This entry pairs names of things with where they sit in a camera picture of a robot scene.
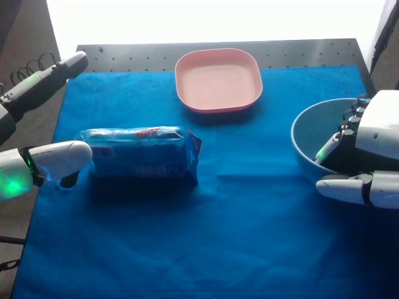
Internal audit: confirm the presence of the light blue bowl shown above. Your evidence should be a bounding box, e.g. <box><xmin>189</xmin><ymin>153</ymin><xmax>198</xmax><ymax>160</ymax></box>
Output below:
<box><xmin>290</xmin><ymin>97</ymin><xmax>374</xmax><ymax>176</ymax></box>

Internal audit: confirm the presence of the pink square plate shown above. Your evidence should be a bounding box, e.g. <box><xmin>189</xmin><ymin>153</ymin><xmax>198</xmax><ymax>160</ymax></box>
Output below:
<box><xmin>174</xmin><ymin>48</ymin><xmax>264</xmax><ymax>115</ymax></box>

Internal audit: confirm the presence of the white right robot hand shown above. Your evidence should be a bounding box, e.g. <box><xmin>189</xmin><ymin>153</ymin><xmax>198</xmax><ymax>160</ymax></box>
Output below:
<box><xmin>314</xmin><ymin>90</ymin><xmax>399</xmax><ymax>209</ymax></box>

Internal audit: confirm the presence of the blue snack packet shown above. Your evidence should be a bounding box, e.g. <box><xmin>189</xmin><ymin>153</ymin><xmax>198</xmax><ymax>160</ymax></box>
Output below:
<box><xmin>79</xmin><ymin>125</ymin><xmax>203</xmax><ymax>187</ymax></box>

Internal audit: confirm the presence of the blue table cloth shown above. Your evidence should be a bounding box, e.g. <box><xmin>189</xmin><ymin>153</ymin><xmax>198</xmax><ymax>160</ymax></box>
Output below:
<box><xmin>12</xmin><ymin>65</ymin><xmax>399</xmax><ymax>299</ymax></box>

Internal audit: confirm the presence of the black coiled cable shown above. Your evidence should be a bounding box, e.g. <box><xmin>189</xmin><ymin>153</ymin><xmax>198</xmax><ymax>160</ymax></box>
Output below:
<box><xmin>10</xmin><ymin>50</ymin><xmax>56</xmax><ymax>85</ymax></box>

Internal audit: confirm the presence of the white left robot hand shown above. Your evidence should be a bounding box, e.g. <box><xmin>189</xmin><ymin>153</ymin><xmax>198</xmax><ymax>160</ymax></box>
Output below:
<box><xmin>0</xmin><ymin>51</ymin><xmax>94</xmax><ymax>201</ymax></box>

